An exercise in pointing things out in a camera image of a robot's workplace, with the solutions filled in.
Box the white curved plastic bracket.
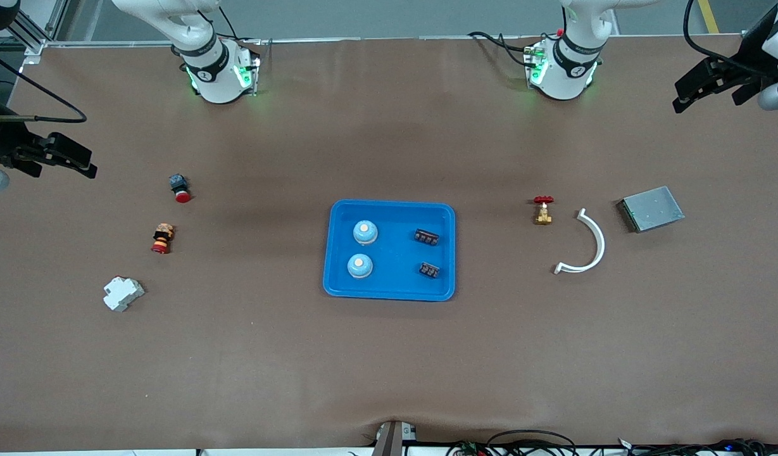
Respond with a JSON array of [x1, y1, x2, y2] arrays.
[[554, 208, 606, 275]]

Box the grey metal camera mount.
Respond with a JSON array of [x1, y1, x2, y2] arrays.
[[373, 421, 418, 456]]

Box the black base power cables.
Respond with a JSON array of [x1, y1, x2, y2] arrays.
[[468, 28, 541, 67]]

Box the grey metal box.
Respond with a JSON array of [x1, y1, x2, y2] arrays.
[[617, 186, 686, 234]]

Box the black cable bundle with loop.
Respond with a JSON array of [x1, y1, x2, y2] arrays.
[[446, 429, 579, 456]]

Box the aluminium frame profile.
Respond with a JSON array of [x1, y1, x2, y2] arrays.
[[9, 0, 68, 64]]

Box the silver table edge rail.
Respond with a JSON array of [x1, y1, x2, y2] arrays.
[[22, 35, 744, 48]]

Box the blue plastic tray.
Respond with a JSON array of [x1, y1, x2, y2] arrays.
[[322, 199, 457, 302]]

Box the white circuit breaker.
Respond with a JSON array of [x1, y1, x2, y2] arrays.
[[103, 277, 146, 312]]

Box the red black orange push button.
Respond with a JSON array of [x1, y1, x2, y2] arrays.
[[151, 223, 175, 255]]

